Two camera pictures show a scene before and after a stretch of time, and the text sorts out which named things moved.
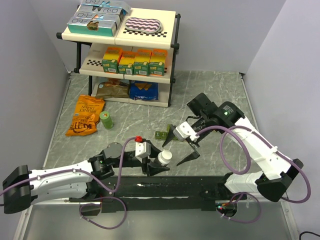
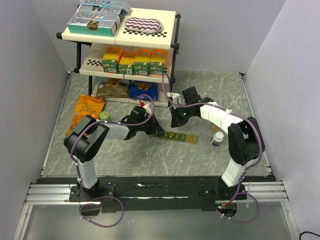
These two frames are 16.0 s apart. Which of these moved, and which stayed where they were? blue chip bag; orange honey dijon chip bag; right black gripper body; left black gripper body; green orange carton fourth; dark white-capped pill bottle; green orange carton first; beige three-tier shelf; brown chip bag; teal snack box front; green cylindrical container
Moved: dark white-capped pill bottle; left black gripper body; right black gripper body
Stayed: orange honey dijon chip bag; green orange carton first; green orange carton fourth; teal snack box front; blue chip bag; green cylindrical container; brown chip bag; beige three-tier shelf
